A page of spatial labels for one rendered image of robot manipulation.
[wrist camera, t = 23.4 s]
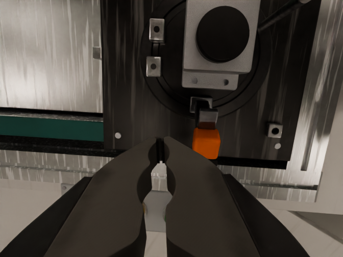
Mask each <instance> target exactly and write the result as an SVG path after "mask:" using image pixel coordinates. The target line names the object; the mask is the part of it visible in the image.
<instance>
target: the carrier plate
mask: <svg viewBox="0 0 343 257"><path fill-rule="evenodd" d="M161 1H162V0H100V9H101V48H102V88H103V127H104V148H105V149H119V150H129V149H130V148H132V147H134V146H136V145H137V144H139V143H141V142H143V141H144V140H146V139H148V138H150V137H159V138H164V137H167V136H169V137H172V138H173V139H175V140H177V141H178V142H180V143H182V144H184V145H185V146H187V147H189V148H191V149H192V141H193V131H194V129H195V119H190V118H186V117H183V116H180V115H178V114H176V113H174V112H172V111H170V110H169V109H167V108H166V107H165V106H164V105H162V104H161V103H160V102H159V101H158V100H157V99H156V98H155V96H154V95H153V94H152V92H151V91H150V89H149V88H148V86H147V84H146V82H145V79H144V77H143V74H142V70H141V65H140V42H141V37H142V33H143V30H144V27H145V24H146V22H147V20H148V18H149V17H150V15H151V13H152V12H153V10H154V9H155V8H156V7H157V5H158V4H159V3H160V2H161ZM288 1H290V0H261V1H260V8H261V10H262V11H263V13H264V15H265V16H266V18H267V17H269V16H270V15H271V14H273V13H274V12H275V11H277V10H278V9H279V8H281V7H282V6H283V5H284V4H286V3H287V2H288ZM321 1H322V0H310V1H309V2H307V3H306V4H304V5H303V6H301V7H299V8H298V9H296V10H294V11H293V12H291V13H290V14H288V15H287V16H285V17H283V18H282V19H280V20H279V21H277V22H275V23H274V24H273V25H271V26H270V27H269V28H270V30H271V35H272V44H273V52H272V60H271V65H270V67H269V71H268V73H267V76H266V78H265V80H264V82H263V84H262V86H261V87H260V89H259V90H258V92H257V93H256V94H255V96H254V97H253V98H252V99H251V100H250V101H249V102H248V103H246V104H245V105H244V106H243V107H241V108H240V109H238V110H237V111H235V112H233V113H231V114H229V115H226V116H224V117H220V118H218V119H217V123H216V129H217V130H218V132H219V136H220V147H219V152H218V157H232V158H247V159H262V160H276V161H290V159H291V154H292V148H293V143H294V140H295V135H296V129H297V124H298V119H299V114H300V108H301V103H302V98H303V93H304V88H305V83H306V78H307V72H308V67H309V62H310V57H311V52H312V46H313V41H314V36H315V31H316V25H317V20H318V17H319V12H320V6H321ZM266 123H279V124H282V125H283V129H282V134H281V138H273V137H267V136H266V135H265V129H266Z"/></svg>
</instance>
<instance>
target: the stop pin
mask: <svg viewBox="0 0 343 257"><path fill-rule="evenodd" d="M93 58H94V59H97V60H102V48H101V47H97V46H94V47H93Z"/></svg>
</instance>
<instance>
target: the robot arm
mask: <svg viewBox="0 0 343 257"><path fill-rule="evenodd" d="M161 150H162V163H165V165H166V173H167V189H168V191H169V192H170V193H171V195H172V196H173V197H172V199H171V200H170V202H169V203H168V204H167V206H166V209H165V217H166V247H167V257H310V256H309V254H308V253H307V252H306V250H305V249H304V248H303V247H302V245H301V244H300V243H299V242H298V241H297V239H296V238H295V237H294V236H293V235H292V233H291V232H290V231H289V230H288V229H287V228H286V227H285V226H284V225H283V224H282V223H281V222H280V221H279V220H278V219H277V218H276V217H275V216H274V215H273V214H272V213H271V212H270V211H269V210H268V209H267V208H266V207H265V206H264V205H262V204H261V203H260V202H259V201H258V200H257V199H256V198H255V197H254V196H253V195H252V194H251V193H250V192H249V191H248V190H247V189H246V188H245V187H244V186H243V185H242V184H241V183H240V182H238V181H237V180H236V179H235V178H234V177H233V176H232V175H231V174H224V173H223V172H222V171H221V170H220V169H219V168H218V167H216V166H215V165H214V164H213V163H212V162H211V161H210V160H208V159H207V158H206V157H204V156H203V155H201V154H199V153H197V152H196V151H194V150H192V149H191V148H189V147H187V146H185V145H184V144H182V143H180V142H178V141H177V140H175V139H173V138H172V137H169V136H167V137H164V138H159V137H150V138H148V139H146V140H144V141H143V142H141V143H139V144H137V145H136V146H134V147H132V148H130V149H129V150H127V151H125V152H123V153H121V154H120V155H118V156H117V157H115V158H114V159H112V160H111V161H110V162H108V163H107V164H106V165H104V166H103V167H102V168H101V169H100V170H99V171H97V172H96V173H95V174H94V175H93V176H92V177H87V176H85V177H83V178H82V179H81V180H80V181H79V182H77V183H76V184H75V185H74V186H73V187H72V188H70V189H69V190H68V191H67V192H66V193H65V194H64V195H62V196H61V197H60V198H59V199H58V200H57V201H55V202H54V203H53V204H52V205H51V206H50V207H49V208H47V209H46V210H45V211H44V212H43V213H42V214H40V215H39V216H38V217H37V218H36V219H35V220H34V221H32V222H31V223H30V224H29V225H28V226H27V227H26V228H24V229H23V230H22V231H21V232H20V233H19V234H18V235H17V236H16V237H15V238H14V239H13V240H12V241H11V242H10V243H9V244H8V245H7V246H6V247H5V248H4V249H3V250H2V251H1V252H0V257H144V252H145V245H146V228H145V219H144V210H143V205H142V203H143V201H144V199H145V197H146V196H147V195H148V193H149V192H150V191H151V189H152V178H151V172H152V170H153V169H154V167H155V166H156V165H157V163H160V158H161Z"/></svg>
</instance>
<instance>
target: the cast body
mask: <svg viewBox="0 0 343 257"><path fill-rule="evenodd" d="M260 1H261V0H186V13H185V29H184V45H183V62H182V67H183V69H182V87H184V88H198V89H216V90H236V89H237V84H238V76H239V74H245V73H249V72H250V70H251V68H252V60H253V53H254V46H255V38H256V31H257V23H258V16H259V9H260Z"/></svg>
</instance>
